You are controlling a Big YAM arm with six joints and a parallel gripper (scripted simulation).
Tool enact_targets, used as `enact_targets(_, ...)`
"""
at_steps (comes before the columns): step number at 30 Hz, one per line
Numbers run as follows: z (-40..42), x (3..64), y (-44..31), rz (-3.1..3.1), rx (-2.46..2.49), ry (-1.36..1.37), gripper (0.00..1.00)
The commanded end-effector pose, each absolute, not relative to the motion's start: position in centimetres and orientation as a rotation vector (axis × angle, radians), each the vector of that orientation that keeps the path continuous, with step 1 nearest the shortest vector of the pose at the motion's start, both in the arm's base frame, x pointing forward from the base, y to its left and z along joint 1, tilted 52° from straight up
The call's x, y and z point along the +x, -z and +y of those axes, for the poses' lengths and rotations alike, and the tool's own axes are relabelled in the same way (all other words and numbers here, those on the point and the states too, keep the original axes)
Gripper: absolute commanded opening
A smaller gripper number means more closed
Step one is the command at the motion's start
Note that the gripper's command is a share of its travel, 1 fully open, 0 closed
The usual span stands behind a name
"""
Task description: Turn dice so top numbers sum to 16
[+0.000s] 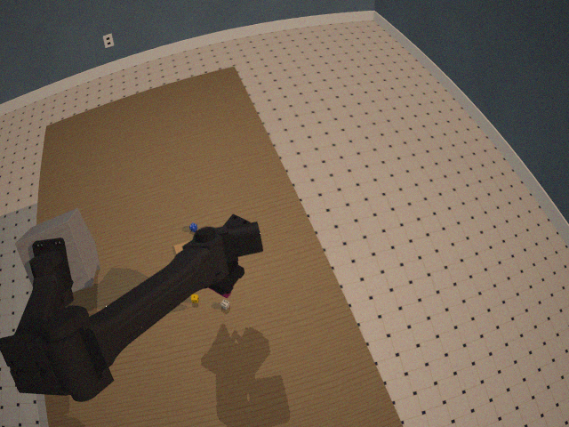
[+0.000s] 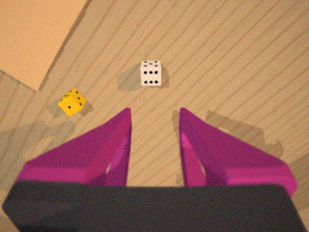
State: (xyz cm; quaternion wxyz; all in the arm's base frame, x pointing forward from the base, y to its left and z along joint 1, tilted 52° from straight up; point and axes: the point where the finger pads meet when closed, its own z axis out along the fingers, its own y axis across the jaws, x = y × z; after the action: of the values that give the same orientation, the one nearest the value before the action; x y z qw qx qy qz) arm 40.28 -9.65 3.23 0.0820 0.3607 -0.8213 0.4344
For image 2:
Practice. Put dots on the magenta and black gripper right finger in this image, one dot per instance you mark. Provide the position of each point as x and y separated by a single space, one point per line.
227 160

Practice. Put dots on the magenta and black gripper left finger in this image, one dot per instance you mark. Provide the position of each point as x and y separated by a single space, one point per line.
85 159

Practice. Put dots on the white dice with black pips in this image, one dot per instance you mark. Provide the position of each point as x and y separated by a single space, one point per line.
150 73

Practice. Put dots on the yellow die with black pips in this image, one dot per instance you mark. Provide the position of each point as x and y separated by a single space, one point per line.
72 102

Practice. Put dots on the orange mat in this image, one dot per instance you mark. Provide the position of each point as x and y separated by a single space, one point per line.
32 33

